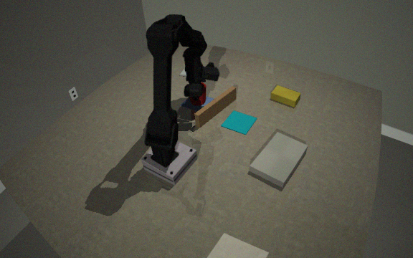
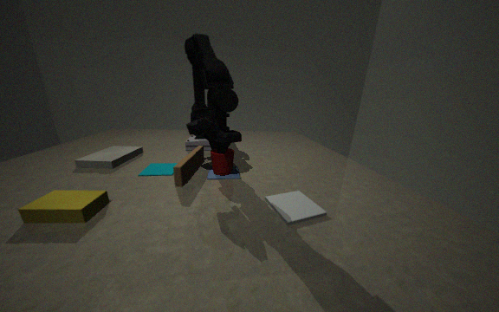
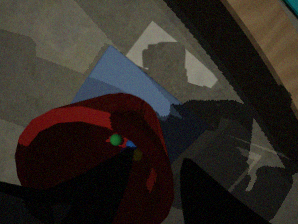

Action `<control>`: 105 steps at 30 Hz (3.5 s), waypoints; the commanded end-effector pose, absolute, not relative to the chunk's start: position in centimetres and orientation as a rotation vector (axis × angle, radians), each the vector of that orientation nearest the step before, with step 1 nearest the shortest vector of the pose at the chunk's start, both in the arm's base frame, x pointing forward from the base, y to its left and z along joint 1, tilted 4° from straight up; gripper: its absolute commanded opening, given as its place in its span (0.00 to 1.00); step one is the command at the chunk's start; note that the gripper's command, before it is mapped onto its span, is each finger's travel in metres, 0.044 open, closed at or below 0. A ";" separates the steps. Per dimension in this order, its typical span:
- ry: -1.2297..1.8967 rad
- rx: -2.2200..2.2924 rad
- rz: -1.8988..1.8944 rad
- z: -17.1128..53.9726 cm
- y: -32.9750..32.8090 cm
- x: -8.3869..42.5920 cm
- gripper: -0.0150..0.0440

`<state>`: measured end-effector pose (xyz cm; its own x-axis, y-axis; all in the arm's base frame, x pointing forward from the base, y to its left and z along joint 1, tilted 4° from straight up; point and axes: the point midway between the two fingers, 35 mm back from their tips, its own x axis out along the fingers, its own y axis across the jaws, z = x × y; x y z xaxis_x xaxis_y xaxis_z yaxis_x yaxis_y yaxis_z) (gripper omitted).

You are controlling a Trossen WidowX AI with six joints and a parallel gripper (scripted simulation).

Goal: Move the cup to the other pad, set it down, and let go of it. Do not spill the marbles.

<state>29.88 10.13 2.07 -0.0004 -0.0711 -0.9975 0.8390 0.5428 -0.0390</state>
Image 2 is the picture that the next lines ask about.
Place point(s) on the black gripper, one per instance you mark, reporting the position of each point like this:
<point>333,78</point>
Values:
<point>220,137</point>

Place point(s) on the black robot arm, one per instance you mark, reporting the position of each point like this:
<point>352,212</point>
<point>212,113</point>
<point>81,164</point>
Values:
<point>208,73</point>

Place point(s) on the tan wooden plank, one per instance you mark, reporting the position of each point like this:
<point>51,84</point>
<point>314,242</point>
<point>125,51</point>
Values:
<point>187,166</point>

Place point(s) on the yellow flat block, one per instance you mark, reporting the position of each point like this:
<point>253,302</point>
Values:
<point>76,206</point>

